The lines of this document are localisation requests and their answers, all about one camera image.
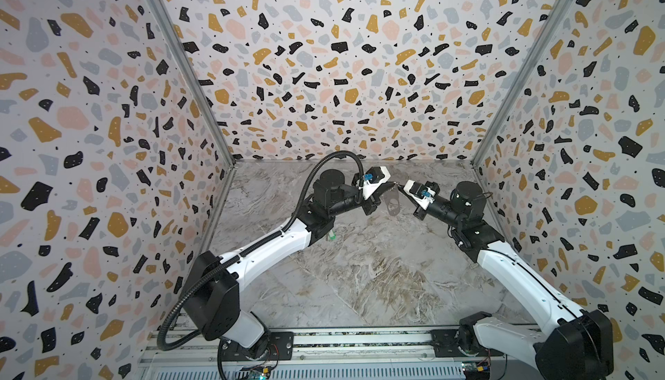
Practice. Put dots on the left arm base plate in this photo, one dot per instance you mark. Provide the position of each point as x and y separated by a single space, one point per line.
271 346

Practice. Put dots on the electronics board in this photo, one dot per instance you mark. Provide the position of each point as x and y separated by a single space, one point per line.
258 373
476 371

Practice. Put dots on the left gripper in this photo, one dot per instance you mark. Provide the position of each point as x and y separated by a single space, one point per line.
373 202

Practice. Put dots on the aluminium mounting rail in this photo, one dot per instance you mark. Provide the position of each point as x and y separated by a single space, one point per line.
332 353

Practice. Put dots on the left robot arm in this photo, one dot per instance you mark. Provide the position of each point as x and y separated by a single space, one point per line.
216 282

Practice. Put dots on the corner aluminium profile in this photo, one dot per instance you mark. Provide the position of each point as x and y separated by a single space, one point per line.
167 29
549 29

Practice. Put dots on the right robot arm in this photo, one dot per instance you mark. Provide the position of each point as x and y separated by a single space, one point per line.
570 343

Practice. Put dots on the translucent keyring tag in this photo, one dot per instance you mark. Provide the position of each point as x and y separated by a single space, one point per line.
392 203

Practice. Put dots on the left corner aluminium profile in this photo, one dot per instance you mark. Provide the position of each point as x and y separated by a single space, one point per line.
167 29

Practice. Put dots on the right corner aluminium profile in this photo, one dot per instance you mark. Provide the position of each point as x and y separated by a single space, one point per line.
549 29

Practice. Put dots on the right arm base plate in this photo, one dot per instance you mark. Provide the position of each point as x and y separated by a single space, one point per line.
459 342

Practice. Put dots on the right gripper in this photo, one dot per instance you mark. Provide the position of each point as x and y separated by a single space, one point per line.
422 208

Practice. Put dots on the right electronics board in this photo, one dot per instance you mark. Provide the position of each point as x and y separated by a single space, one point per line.
476 371

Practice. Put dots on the left electronics board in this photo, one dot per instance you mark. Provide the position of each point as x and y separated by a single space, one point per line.
258 373

